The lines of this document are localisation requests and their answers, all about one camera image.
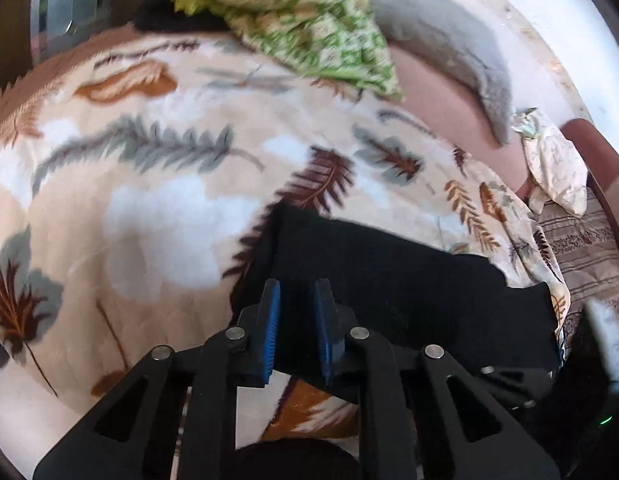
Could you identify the white printed cloth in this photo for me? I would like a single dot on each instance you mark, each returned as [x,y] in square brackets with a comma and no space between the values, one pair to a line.
[554,160]

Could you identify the brown sofa armrest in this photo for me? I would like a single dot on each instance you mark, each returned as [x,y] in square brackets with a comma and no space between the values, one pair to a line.
[597,150]

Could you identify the glass door panel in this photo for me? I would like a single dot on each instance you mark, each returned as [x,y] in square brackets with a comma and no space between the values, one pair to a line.
[74,0]

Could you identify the leaf print blanket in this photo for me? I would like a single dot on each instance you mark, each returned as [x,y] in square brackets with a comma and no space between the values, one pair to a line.
[139,210]

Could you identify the pink mattress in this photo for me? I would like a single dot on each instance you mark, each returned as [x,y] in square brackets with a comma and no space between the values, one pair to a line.
[439,120]

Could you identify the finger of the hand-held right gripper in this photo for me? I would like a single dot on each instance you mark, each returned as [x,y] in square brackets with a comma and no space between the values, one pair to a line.
[519,380]

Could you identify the green checked quilt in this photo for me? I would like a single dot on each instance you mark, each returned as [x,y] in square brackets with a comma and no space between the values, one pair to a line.
[299,20]

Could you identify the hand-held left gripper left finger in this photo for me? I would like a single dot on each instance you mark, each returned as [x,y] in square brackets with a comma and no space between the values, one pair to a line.
[271,332]

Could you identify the grey quilted pillow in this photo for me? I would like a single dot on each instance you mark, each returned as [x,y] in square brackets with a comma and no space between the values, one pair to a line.
[439,35]

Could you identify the black pants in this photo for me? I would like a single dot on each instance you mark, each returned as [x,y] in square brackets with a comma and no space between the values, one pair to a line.
[389,285]

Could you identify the dark cloth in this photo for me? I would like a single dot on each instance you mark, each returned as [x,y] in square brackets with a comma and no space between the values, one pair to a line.
[294,460]

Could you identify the striped floral cover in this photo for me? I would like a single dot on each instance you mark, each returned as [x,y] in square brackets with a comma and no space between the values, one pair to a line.
[584,250]

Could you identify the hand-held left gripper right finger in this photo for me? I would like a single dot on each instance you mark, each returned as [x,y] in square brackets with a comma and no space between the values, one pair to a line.
[325,332]

